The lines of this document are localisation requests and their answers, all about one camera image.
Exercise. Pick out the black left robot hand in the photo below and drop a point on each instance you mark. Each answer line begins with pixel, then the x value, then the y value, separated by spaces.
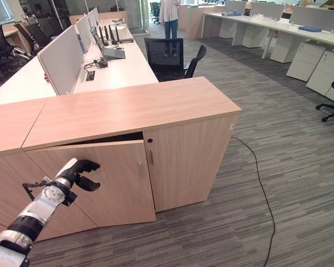
pixel 82 172

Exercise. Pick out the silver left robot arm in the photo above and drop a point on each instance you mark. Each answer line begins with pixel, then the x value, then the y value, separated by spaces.
pixel 30 211

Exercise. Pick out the wooden cabinet door ajar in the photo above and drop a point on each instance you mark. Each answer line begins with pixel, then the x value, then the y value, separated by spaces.
pixel 105 183

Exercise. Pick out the light wood side cabinet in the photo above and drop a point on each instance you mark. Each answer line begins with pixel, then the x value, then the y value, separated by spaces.
pixel 8 155

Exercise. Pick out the light wood office cabinet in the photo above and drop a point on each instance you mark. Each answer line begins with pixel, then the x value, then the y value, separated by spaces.
pixel 133 116

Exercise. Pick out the white office desk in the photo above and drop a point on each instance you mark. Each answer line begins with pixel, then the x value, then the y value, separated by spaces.
pixel 72 72

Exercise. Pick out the wooden cabinet door closed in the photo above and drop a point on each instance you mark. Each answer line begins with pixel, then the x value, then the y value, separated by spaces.
pixel 183 164

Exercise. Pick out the black mesh office chair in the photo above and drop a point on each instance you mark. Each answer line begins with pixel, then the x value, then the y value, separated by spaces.
pixel 164 58

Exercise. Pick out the blue folder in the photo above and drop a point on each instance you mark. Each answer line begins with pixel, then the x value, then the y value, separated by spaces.
pixel 309 28

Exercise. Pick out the grey desk divider panel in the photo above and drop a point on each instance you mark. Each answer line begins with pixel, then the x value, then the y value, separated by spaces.
pixel 61 59
pixel 84 32

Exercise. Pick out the open laptop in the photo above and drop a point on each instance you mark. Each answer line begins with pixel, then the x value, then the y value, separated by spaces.
pixel 111 50

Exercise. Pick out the white box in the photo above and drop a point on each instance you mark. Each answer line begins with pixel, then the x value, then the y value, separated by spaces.
pixel 123 32

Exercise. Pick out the black chair with armrests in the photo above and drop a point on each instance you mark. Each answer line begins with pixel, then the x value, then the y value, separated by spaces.
pixel 5 47

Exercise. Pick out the person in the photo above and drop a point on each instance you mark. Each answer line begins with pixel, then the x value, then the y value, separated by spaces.
pixel 169 16

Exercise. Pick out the grey desk screen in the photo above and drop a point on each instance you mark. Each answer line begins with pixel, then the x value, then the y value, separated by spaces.
pixel 317 17
pixel 266 10
pixel 235 6

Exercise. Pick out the white long desk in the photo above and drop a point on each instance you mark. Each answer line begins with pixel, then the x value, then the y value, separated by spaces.
pixel 272 26

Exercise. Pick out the white drawer pedestal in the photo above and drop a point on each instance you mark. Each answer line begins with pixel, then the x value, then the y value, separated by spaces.
pixel 306 61
pixel 326 73
pixel 284 47

